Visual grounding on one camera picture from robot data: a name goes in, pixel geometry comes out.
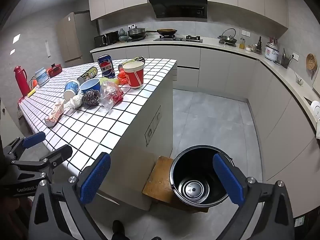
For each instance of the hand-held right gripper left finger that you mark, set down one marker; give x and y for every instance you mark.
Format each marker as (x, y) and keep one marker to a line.
(96, 180)

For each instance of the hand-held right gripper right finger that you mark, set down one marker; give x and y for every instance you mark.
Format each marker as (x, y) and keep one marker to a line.
(228, 180)

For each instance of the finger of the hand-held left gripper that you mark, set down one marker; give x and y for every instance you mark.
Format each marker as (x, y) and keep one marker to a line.
(33, 140)
(60, 153)

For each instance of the small orange white carton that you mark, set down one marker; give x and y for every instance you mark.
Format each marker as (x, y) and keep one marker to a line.
(55, 113)

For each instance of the black bucket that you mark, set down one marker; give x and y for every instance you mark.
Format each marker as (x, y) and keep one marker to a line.
(190, 162)

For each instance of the white tissue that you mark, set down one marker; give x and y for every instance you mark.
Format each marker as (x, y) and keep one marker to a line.
(73, 102)

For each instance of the blue white paper cup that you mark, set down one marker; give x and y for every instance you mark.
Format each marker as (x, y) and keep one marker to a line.
(71, 88)

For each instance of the steel wool scrubber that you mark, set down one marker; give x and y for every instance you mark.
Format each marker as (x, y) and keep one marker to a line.
(91, 98)

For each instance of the blue plastic bowl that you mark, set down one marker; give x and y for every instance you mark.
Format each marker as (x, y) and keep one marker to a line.
(90, 86)

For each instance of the clear plastic bag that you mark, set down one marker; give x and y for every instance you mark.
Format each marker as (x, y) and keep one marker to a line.
(110, 95)

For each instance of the yellow black can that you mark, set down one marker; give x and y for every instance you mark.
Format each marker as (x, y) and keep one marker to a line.
(87, 74)

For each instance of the yellow green sponge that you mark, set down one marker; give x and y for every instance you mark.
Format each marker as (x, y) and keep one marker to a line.
(111, 80)

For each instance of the orange plastic bag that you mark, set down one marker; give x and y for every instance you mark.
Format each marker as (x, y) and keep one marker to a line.
(122, 78)

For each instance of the blue soda can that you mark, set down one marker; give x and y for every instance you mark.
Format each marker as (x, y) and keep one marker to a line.
(106, 66)

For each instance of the yellow-green snack packet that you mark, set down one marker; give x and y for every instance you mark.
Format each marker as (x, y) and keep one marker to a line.
(131, 61)

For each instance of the yellow sponge block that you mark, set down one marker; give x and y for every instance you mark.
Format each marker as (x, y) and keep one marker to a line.
(31, 93)

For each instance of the white checked tablecloth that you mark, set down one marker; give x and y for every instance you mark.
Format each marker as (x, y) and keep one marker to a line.
(105, 127)

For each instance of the red thermos jug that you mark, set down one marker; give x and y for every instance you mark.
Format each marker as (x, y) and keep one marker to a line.
(21, 80)

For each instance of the wooden stool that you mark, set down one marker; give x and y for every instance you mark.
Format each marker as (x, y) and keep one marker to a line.
(158, 177)

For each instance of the white blue container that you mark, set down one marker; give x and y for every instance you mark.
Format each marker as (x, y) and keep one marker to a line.
(41, 77)

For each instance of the small red appliance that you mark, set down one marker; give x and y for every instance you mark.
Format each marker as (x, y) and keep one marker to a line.
(55, 70)

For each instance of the grey kitchen island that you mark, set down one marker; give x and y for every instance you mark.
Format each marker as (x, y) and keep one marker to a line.
(161, 92)

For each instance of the beige refrigerator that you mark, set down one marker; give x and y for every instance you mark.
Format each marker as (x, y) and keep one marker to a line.
(72, 37)

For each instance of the white plate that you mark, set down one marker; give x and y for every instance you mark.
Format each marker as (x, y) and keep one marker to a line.
(315, 108)

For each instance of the grey kitchen counter cabinets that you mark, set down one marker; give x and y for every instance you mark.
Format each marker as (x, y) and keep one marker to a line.
(215, 67)

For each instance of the small grey bowl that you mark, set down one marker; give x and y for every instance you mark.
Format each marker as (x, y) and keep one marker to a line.
(299, 81)

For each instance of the black microwave oven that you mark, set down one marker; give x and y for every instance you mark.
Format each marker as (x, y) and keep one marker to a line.
(106, 39)

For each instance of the black utensil holder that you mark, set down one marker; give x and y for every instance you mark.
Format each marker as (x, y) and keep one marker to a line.
(285, 61)

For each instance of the green ceramic bowl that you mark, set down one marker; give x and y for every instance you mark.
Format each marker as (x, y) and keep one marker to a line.
(123, 38)

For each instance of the white rice cooker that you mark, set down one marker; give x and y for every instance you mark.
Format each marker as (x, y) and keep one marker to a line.
(272, 52)

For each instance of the yellow oil bottle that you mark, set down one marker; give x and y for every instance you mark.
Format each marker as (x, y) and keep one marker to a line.
(242, 45)

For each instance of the green ceramic vase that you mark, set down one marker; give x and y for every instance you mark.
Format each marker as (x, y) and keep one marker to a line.
(121, 32)

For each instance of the dark glass bottle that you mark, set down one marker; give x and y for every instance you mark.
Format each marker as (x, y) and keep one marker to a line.
(259, 45)

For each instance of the black lidded pot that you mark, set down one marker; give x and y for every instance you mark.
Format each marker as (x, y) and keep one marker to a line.
(136, 33)

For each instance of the round bamboo strainer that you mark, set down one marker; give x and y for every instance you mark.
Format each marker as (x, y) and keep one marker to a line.
(311, 62)

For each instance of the black gas stove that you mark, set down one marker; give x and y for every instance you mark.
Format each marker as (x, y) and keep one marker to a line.
(177, 39)

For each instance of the brown wok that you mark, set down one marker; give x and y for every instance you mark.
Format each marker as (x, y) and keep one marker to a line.
(166, 31)

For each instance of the black range hood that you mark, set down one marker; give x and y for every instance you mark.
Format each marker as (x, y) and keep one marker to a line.
(180, 6)

